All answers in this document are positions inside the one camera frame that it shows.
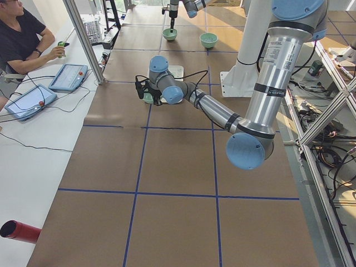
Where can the seated person in black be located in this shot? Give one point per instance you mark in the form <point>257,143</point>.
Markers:
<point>24,39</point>

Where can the near blue teach pendant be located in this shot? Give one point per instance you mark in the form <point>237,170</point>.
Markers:
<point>31,102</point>

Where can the pale green bear tray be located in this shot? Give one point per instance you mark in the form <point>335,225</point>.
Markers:
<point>178,73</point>

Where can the green bowl with ice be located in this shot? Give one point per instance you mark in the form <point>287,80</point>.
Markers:
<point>208,40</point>

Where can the far blue teach pendant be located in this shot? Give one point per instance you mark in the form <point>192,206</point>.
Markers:
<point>68,78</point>

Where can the white camera mast with base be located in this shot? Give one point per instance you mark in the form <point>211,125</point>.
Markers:
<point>240,80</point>

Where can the blue teach pendant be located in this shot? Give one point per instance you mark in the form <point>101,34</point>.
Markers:
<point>31,102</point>
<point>68,78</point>

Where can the black keyboard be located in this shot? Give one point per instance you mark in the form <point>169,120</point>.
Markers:
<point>93,32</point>

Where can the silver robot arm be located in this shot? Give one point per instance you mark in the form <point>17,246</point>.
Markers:
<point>273,37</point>
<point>191,7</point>

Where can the red cylinder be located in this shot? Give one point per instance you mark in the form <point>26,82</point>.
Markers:
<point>20,231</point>

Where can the aluminium frame post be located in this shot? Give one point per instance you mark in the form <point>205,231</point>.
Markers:
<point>82,36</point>

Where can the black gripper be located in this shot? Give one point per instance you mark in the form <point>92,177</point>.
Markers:
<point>155,94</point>
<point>173,15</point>

